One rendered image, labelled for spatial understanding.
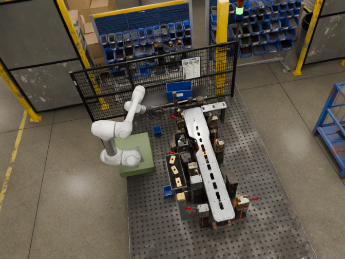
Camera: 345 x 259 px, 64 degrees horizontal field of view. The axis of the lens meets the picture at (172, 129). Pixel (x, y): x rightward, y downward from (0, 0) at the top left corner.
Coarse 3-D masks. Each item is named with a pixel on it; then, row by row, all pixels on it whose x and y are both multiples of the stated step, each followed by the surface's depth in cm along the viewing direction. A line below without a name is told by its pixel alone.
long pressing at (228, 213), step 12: (192, 108) 323; (192, 120) 310; (204, 120) 309; (192, 132) 299; (204, 132) 298; (204, 144) 287; (204, 168) 268; (216, 168) 267; (204, 180) 259; (216, 180) 258; (216, 204) 243; (228, 204) 242; (216, 216) 236; (228, 216) 235
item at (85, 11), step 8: (72, 0) 560; (80, 0) 561; (88, 0) 582; (96, 0) 598; (104, 0) 594; (112, 0) 642; (72, 8) 572; (80, 8) 573; (88, 8) 575; (96, 8) 577; (104, 8) 578; (112, 8) 627; (88, 16) 588
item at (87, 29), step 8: (72, 16) 494; (80, 16) 517; (80, 24) 499; (88, 24) 532; (88, 32) 511; (88, 40) 494; (96, 40) 491; (96, 48) 493; (88, 56) 515; (96, 56) 505; (96, 64) 517; (104, 64) 521
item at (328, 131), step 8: (336, 88) 333; (344, 96) 319; (328, 104) 354; (336, 104) 362; (344, 104) 362; (328, 112) 357; (320, 120) 378; (336, 120) 345; (344, 120) 390; (320, 128) 385; (328, 128) 388; (336, 128) 386; (344, 128) 371; (328, 136) 379; (336, 136) 378; (344, 136) 332; (328, 144) 369; (336, 144) 369; (344, 144) 368; (336, 152) 358; (344, 152) 360; (344, 160) 352; (344, 168) 341; (344, 176) 349
